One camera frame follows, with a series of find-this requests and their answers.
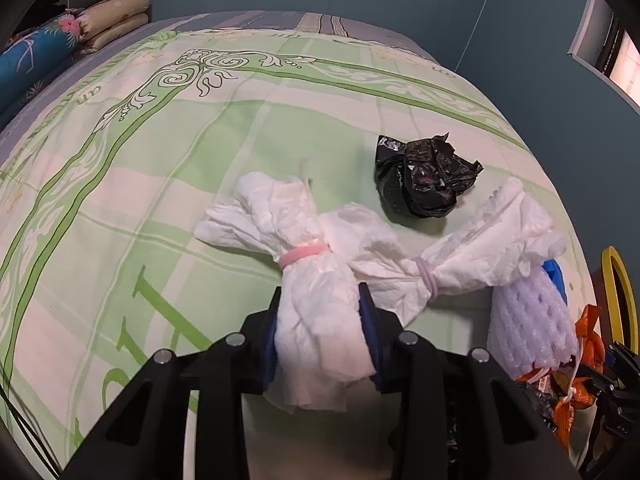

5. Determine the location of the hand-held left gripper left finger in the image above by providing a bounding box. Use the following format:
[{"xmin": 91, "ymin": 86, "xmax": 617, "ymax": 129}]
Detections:
[{"xmin": 62, "ymin": 287, "xmax": 283, "ymax": 480}]

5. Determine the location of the grey framed window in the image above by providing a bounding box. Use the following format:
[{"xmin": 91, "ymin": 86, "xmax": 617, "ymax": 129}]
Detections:
[{"xmin": 567, "ymin": 0, "xmax": 640, "ymax": 108}]

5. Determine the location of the orange snack packet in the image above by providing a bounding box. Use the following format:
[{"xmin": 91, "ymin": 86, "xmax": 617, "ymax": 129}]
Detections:
[{"xmin": 517, "ymin": 305, "xmax": 608, "ymax": 453}]

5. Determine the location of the yellow plastic rim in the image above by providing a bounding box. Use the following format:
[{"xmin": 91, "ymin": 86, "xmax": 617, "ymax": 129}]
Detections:
[{"xmin": 600, "ymin": 246, "xmax": 640, "ymax": 356}]

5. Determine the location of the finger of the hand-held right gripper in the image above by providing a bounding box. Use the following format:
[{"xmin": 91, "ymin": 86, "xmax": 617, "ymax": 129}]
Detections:
[{"xmin": 595, "ymin": 340, "xmax": 640, "ymax": 443}]

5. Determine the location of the thin black cable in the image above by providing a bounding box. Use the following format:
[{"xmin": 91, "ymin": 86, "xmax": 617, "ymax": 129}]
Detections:
[{"xmin": 0, "ymin": 385, "xmax": 61, "ymax": 476}]

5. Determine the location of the folded blue floral blanket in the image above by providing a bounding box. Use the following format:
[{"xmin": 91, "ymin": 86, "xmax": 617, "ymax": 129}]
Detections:
[{"xmin": 0, "ymin": 12, "xmax": 86, "ymax": 116}]

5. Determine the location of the green printed blanket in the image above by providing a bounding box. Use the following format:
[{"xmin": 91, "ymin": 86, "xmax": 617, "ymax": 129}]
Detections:
[{"xmin": 0, "ymin": 25, "xmax": 596, "ymax": 480}]

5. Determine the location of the white tissue bundle pink band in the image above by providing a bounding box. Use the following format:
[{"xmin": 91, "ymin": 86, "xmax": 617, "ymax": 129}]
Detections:
[{"xmin": 194, "ymin": 170, "xmax": 378, "ymax": 413}]

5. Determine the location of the folded beige floral quilt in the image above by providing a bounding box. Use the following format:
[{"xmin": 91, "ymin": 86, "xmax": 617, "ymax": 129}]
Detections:
[{"xmin": 75, "ymin": 0, "xmax": 151, "ymax": 55}]

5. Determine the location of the thin wall cord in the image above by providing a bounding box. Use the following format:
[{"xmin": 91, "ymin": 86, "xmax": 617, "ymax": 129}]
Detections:
[{"xmin": 452, "ymin": 0, "xmax": 501, "ymax": 76}]

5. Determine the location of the blue plastic item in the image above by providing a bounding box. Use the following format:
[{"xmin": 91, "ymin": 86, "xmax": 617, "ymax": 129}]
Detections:
[{"xmin": 542, "ymin": 259, "xmax": 568, "ymax": 306}]

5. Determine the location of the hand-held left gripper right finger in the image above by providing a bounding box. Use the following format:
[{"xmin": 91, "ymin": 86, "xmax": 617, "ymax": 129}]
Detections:
[{"xmin": 357, "ymin": 282, "xmax": 583, "ymax": 480}]

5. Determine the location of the white foam fruit net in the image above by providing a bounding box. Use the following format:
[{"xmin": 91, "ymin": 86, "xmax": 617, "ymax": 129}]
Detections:
[{"xmin": 487, "ymin": 267, "xmax": 581, "ymax": 381}]

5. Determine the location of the black plastic bag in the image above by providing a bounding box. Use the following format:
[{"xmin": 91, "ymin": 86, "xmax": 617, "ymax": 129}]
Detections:
[{"xmin": 374, "ymin": 132, "xmax": 484, "ymax": 219}]

